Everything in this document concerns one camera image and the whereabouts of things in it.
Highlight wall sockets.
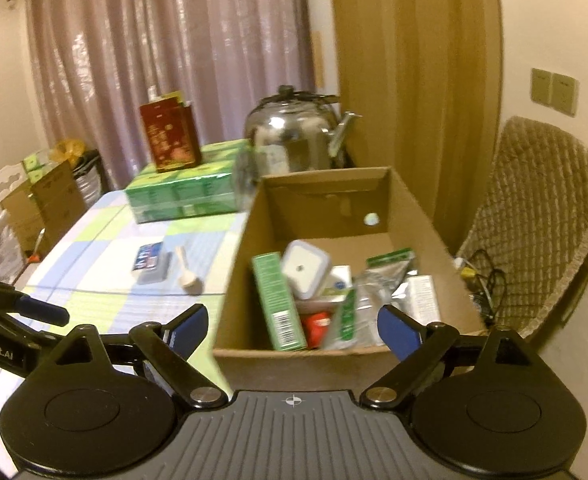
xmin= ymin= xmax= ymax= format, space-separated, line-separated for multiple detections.
xmin=530 ymin=68 xmax=579 ymax=117

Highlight green white medicine box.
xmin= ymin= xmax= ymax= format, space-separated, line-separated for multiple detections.
xmin=251 ymin=252 xmax=307 ymax=351

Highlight green tissue multipack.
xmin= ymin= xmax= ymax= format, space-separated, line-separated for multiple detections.
xmin=124 ymin=139 xmax=253 ymax=223

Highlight pink curtain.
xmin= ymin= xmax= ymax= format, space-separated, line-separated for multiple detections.
xmin=26 ymin=0 xmax=315 ymax=188

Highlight blue label toothpick box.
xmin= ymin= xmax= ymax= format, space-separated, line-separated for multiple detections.
xmin=132 ymin=242 xmax=171 ymax=285

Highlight brown cardboard box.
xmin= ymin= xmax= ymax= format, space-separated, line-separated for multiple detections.
xmin=213 ymin=168 xmax=484 ymax=393

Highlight brown curtain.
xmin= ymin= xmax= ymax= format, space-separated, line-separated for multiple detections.
xmin=333 ymin=0 xmax=502 ymax=250

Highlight crumpled plastic bag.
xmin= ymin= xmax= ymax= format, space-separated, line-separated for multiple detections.
xmin=0 ymin=210 xmax=26 ymax=285

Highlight beige plastic spoon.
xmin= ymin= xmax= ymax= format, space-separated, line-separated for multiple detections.
xmin=175 ymin=246 xmax=199 ymax=290

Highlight quilted chair cushion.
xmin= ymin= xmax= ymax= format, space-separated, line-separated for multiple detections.
xmin=459 ymin=116 xmax=588 ymax=338

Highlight white Mecobalamin tablet box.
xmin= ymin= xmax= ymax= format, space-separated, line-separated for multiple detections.
xmin=318 ymin=264 xmax=352 ymax=301

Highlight cardboard boxes on floor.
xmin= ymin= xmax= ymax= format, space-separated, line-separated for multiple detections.
xmin=0 ymin=140 xmax=106 ymax=258

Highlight stainless steel kettle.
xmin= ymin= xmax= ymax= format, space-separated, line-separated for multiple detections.
xmin=245 ymin=84 xmax=360 ymax=177

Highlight cables beside chair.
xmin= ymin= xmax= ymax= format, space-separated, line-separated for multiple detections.
xmin=453 ymin=248 xmax=509 ymax=328

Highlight red snack packet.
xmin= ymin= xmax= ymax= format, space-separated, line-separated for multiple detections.
xmin=301 ymin=312 xmax=331 ymax=349

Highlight checkered tablecloth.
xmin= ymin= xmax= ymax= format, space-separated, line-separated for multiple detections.
xmin=0 ymin=188 xmax=251 ymax=478

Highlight white ointment box with cartoon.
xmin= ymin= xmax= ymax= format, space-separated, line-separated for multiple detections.
xmin=393 ymin=275 xmax=442 ymax=325

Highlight red gift box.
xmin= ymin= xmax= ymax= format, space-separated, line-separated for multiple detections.
xmin=138 ymin=91 xmax=203 ymax=172

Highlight silver foil tea pouch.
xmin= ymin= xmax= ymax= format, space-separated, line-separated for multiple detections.
xmin=323 ymin=247 xmax=418 ymax=351

